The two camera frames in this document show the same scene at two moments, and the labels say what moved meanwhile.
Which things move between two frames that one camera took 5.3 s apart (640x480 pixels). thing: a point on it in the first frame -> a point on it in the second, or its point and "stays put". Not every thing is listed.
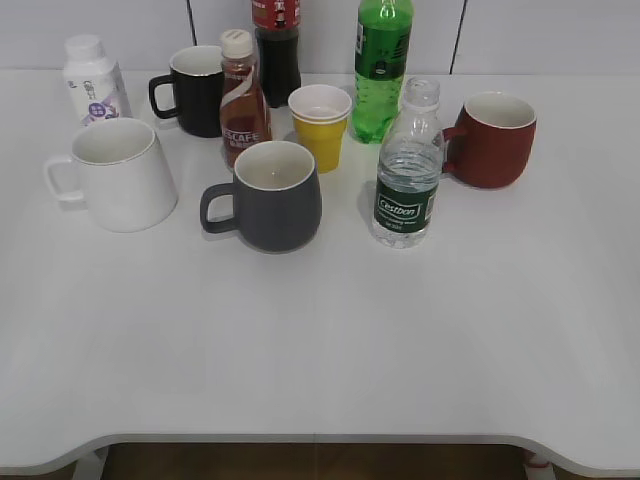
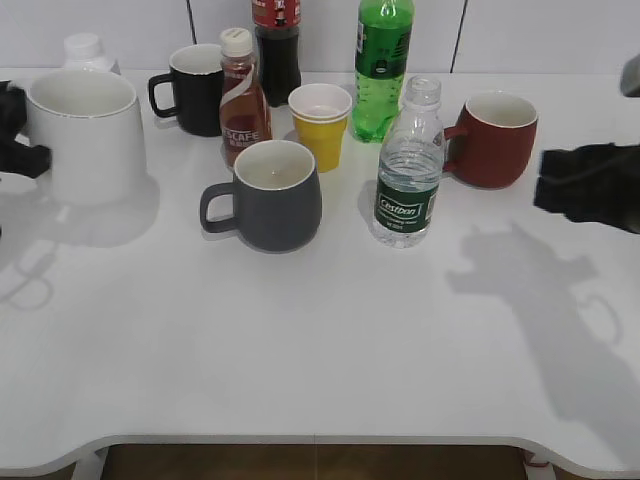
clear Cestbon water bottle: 409,168 stays put
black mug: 193,93 stays put
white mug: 120,170 -> 91,123
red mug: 490,143 stays put
